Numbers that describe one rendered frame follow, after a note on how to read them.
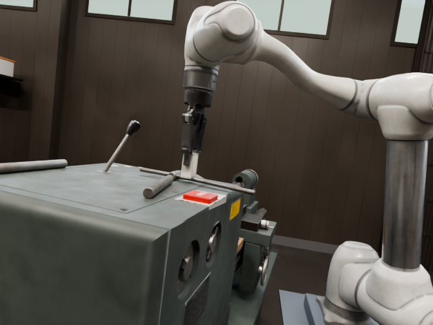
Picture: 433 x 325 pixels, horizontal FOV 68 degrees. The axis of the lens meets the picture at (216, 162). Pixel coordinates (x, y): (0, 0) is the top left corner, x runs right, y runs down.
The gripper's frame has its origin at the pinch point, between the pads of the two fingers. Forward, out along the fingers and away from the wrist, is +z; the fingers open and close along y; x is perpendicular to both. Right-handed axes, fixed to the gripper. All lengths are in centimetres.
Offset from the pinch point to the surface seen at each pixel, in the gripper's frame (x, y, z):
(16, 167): 29.2, -28.1, 3.4
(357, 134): -82, 370, -31
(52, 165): 29.5, -17.6, 3.5
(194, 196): -10.1, -21.2, 3.5
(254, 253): -11, 78, 49
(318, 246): -58, 364, 123
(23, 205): 11.0, -42.7, 5.5
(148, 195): -2.4, -26.5, 3.8
